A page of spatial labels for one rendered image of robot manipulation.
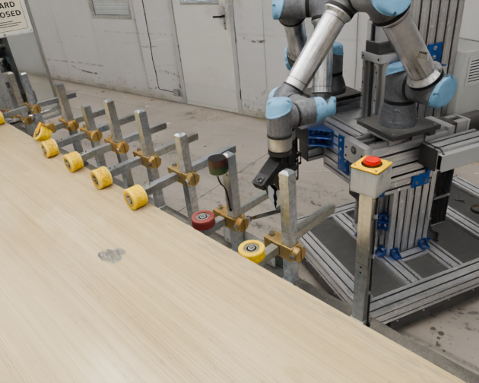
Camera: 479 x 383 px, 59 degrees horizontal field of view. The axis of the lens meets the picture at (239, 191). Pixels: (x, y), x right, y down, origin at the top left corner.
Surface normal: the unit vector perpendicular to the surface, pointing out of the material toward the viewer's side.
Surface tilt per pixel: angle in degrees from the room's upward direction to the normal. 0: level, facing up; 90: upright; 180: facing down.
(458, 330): 0
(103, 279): 0
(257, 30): 90
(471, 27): 90
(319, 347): 0
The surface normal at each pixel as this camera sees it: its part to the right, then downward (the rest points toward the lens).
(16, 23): 0.70, 0.30
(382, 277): -0.09, -0.86
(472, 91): 0.36, 0.43
